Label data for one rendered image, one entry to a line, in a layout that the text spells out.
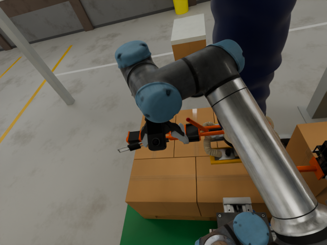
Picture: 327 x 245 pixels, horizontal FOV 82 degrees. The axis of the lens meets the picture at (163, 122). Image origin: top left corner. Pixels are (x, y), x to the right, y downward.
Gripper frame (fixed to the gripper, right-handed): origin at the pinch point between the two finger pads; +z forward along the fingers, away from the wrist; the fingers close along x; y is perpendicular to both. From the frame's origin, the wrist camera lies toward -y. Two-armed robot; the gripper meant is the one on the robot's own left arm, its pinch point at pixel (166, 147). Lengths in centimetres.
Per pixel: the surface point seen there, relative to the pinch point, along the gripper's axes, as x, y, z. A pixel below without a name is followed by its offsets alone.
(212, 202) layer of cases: -13, 12, 98
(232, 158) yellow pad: -26, 18, 44
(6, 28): 236, 217, 4
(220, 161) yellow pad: -20, 17, 45
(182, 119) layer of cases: 9, 98, 97
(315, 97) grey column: -139, 133, 126
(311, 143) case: -74, 32, 57
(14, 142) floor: 315, 136, 152
